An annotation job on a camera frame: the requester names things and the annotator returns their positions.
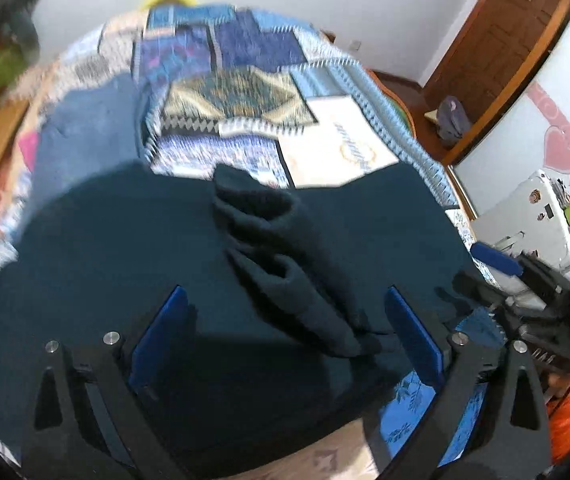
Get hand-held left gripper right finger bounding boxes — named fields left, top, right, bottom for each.
left=365, top=286, right=553, bottom=480

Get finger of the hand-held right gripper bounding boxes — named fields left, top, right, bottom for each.
left=452, top=269, right=516, bottom=333
left=470, top=241, right=566, bottom=306

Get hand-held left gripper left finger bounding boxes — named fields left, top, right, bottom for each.
left=22, top=285, right=190, bottom=480

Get dark teal pants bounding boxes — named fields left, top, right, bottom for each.
left=0, top=162, right=486, bottom=476

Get white machine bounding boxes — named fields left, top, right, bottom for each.
left=471, top=170, right=570, bottom=283

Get grey bag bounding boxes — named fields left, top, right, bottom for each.
left=436, top=96, right=472, bottom=145

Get wooden door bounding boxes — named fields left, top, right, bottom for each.
left=419, top=0, right=570, bottom=107

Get blue cloth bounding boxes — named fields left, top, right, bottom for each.
left=30, top=76, right=154, bottom=221

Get patchwork printed blanket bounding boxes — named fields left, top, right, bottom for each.
left=0, top=2, right=508, bottom=467

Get pink heart wall sticker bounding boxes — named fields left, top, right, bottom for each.
left=526, top=79, right=570, bottom=192

